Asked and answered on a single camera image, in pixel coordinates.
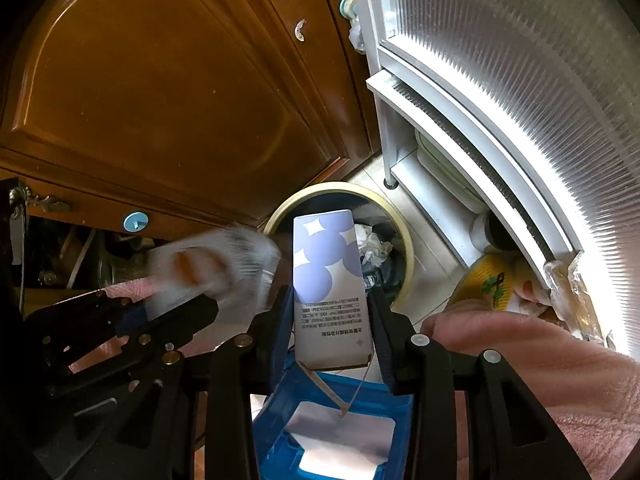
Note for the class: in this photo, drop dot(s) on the person's right leg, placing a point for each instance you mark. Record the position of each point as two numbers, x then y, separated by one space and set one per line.
550 385

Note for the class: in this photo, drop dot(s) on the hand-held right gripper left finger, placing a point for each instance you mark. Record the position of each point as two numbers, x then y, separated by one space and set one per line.
281 320

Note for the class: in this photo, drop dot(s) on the white printed packet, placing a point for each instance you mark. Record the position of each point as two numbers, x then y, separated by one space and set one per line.
210 270

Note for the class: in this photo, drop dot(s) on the purple and white box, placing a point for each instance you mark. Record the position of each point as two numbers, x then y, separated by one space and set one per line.
325 270

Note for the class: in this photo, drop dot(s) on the round waste bin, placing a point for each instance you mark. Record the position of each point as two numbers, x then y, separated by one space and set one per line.
402 245

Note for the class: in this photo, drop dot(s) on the clear plastic bag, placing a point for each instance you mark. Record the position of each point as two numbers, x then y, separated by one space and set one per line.
575 295

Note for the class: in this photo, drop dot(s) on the yellow slipper with green print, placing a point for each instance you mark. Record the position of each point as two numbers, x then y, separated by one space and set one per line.
490 280

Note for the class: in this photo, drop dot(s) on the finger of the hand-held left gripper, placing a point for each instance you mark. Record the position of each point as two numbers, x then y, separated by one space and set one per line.
190 320
75 312

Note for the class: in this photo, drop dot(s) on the teal round knob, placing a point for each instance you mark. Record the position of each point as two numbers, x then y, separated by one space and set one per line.
347 4

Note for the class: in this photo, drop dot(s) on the white pipe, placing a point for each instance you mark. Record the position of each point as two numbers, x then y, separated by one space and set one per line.
482 232

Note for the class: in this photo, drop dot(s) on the blue plastic stool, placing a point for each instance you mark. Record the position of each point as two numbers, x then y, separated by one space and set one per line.
272 440

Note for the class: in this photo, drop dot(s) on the white ribbed glass cabinet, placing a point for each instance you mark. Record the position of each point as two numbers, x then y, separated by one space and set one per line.
500 85

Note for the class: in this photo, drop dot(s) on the brown wooden cabinet door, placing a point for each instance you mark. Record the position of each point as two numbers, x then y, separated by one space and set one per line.
175 85

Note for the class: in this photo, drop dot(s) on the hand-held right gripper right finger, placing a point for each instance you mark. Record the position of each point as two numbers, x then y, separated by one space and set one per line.
381 320

